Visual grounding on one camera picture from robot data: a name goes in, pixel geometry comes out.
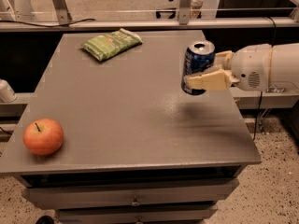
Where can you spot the upper grey drawer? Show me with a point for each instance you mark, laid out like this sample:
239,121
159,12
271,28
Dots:
132,194

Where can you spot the lower grey drawer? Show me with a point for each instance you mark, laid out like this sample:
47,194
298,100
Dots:
141,214

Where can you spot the metal frame rail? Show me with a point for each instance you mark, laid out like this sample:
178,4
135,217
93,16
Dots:
91,25

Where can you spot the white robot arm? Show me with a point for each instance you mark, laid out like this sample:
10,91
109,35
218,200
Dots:
283,68

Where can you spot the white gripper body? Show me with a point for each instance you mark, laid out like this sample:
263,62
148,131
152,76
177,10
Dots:
250,66

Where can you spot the red apple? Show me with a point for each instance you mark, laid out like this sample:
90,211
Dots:
43,137

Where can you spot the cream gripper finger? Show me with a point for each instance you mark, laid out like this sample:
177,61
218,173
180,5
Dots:
223,59
215,81

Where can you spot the blue pepsi can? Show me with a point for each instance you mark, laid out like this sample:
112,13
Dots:
199,56

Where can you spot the green jalapeno chip bag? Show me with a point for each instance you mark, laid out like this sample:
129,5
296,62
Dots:
106,46

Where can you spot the grey drawer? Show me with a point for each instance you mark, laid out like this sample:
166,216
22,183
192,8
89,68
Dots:
141,214
132,194

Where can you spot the grey drawer cabinet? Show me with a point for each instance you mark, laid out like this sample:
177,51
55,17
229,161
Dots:
127,120

